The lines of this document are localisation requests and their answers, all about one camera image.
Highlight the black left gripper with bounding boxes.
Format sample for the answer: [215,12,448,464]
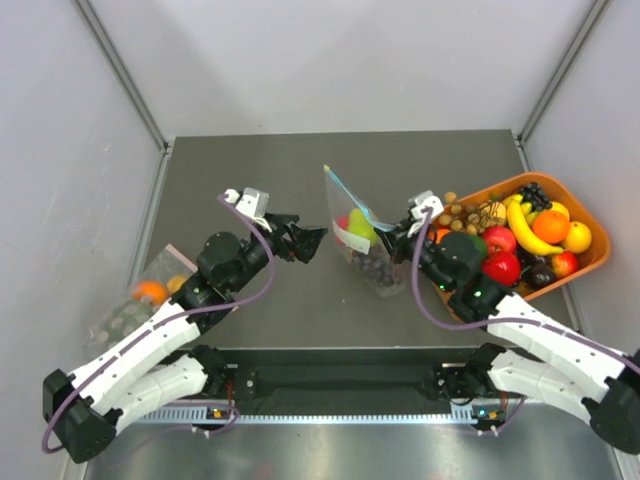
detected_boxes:
[230,213,328,292]

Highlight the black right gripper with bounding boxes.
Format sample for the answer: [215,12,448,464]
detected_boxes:
[374,216,455,294]

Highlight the clear zip bag blue seal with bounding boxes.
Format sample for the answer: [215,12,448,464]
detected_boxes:
[323,165,404,297]

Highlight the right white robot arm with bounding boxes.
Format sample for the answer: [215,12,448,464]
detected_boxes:
[379,224,639,455]

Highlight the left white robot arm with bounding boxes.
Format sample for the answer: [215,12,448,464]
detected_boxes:
[43,214,328,464]

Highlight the fake dark grapes in bag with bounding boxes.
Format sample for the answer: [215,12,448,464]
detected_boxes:
[351,250,395,288]

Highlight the fake green pear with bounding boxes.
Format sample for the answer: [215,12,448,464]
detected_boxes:
[348,208,377,243]

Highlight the fake red apple in bag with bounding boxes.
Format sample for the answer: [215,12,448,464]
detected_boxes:
[333,216,349,248]

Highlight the fake orange left in bin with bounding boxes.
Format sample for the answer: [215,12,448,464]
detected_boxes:
[433,228,451,244]

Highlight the fake brown longan bunch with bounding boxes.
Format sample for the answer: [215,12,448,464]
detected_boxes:
[435,192,507,236]

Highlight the fake green lime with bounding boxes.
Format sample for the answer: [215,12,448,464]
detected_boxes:
[471,235,488,258]

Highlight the fake red apple top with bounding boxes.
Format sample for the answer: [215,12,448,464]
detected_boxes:
[481,226,517,255]

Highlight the fake big red apple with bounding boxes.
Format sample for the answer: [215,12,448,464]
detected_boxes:
[482,251,521,287]

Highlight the clear zip bag pink seal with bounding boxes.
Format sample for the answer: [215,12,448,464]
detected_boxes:
[85,244,197,359]

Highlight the fake orange in pink bag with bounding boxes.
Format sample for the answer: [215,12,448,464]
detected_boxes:
[131,280,169,306]

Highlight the fake dark grapes in bin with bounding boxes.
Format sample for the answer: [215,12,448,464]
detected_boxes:
[517,182,552,212]

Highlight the fake dark plum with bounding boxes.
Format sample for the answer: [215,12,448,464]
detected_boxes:
[524,264,557,290]

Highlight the fake large orange in bin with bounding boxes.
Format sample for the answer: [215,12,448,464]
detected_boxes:
[532,210,570,244]

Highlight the fake small red peach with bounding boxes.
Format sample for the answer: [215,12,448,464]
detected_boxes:
[550,251,580,279]

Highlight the fake yellow lemon in bin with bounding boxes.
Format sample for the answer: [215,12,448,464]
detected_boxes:
[561,221,592,254]

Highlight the orange plastic fruit bin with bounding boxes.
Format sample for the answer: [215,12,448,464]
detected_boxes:
[427,172,611,300]

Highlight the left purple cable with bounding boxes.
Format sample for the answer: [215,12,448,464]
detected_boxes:
[42,193,275,454]

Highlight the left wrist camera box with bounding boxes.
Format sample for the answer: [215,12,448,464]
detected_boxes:
[223,187,270,224]

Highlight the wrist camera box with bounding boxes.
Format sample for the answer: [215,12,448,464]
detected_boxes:
[408,190,444,221]
[223,187,270,224]

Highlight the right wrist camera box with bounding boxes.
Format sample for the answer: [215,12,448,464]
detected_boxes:
[408,190,444,221]

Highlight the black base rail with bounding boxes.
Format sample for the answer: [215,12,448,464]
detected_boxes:
[221,347,474,416]

